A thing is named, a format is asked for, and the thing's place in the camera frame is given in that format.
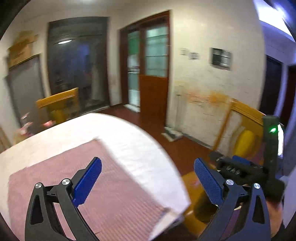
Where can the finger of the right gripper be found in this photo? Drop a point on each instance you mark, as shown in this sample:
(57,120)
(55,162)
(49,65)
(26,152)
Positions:
(241,160)

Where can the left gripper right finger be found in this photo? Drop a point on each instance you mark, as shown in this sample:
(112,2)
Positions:
(253,221)

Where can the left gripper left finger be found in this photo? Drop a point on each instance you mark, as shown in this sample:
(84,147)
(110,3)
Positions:
(42,222)

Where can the black gold-rimmed trash bin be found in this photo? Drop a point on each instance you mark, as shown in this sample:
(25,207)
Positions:
(212,208)

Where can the person right hand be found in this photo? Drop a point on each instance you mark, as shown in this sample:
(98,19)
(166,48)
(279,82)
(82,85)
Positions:
(275,216)

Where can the wooden chair holding bin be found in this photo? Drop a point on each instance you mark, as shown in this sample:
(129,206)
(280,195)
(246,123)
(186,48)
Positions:
(246,141)

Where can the white floor scale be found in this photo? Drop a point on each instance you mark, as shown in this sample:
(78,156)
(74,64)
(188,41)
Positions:
(171,135)

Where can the red striped placemat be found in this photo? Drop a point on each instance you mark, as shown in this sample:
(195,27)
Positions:
(117,208)

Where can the pink children bicycle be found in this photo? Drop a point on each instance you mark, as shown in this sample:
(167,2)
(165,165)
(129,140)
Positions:
(26,129)

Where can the wooden chair far side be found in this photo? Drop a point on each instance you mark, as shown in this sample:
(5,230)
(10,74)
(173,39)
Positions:
(59,107)

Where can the brown wooden kitchen door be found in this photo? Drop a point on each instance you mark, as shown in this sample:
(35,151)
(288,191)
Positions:
(144,54)

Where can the dark sliding balcony door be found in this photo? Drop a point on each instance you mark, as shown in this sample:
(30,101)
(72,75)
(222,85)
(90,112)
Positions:
(77,58)

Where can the Galanz cardboard box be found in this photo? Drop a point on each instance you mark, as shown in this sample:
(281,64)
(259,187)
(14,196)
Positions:
(21,48)

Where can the wall electrical panel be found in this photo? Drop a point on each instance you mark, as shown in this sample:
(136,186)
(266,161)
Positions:
(221,58)

